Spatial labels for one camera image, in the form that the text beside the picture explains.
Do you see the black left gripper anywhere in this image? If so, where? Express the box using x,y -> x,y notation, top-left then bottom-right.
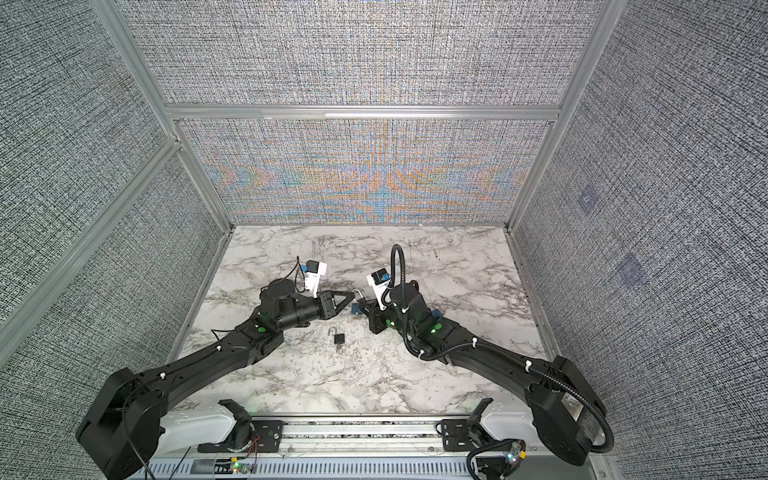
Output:
279,291 -> 356,334

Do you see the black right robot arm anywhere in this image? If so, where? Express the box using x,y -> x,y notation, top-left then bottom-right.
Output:
352,281 -> 615,466

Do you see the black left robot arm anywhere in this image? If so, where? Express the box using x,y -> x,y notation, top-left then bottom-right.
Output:
76,279 -> 355,479

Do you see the black padlock with key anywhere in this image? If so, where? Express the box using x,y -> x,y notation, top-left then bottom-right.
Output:
328,327 -> 346,353

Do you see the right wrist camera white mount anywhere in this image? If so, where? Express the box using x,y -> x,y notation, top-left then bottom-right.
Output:
367,268 -> 393,311

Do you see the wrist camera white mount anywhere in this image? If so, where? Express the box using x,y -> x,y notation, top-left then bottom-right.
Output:
367,268 -> 393,311
301,260 -> 327,298

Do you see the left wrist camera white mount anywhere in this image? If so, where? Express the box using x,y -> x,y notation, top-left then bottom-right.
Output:
301,260 -> 327,298

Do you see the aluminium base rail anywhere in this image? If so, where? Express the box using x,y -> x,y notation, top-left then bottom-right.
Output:
101,413 -> 619,480

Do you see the thin black cable left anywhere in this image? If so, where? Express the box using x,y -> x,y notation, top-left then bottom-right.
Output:
119,383 -> 193,480

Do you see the black corrugated cable right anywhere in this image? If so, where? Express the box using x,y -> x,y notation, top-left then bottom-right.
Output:
389,244 -> 616,454

